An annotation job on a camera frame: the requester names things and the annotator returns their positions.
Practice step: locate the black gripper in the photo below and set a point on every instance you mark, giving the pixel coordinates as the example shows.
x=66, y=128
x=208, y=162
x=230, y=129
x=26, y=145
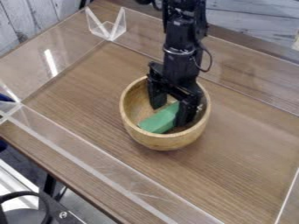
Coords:
x=174, y=78

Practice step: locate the green rectangular block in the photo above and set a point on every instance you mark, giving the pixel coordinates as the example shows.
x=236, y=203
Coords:
x=161, y=121

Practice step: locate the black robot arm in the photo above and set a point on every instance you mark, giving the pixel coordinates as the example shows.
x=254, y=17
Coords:
x=185, y=25

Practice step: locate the brown wooden bowl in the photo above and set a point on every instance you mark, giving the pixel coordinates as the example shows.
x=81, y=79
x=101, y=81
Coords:
x=136, y=109

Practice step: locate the clear acrylic tray barrier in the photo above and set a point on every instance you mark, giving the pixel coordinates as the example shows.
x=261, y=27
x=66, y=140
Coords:
x=234, y=177

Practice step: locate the black table leg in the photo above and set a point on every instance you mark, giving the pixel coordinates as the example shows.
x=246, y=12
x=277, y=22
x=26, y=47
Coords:
x=50, y=185

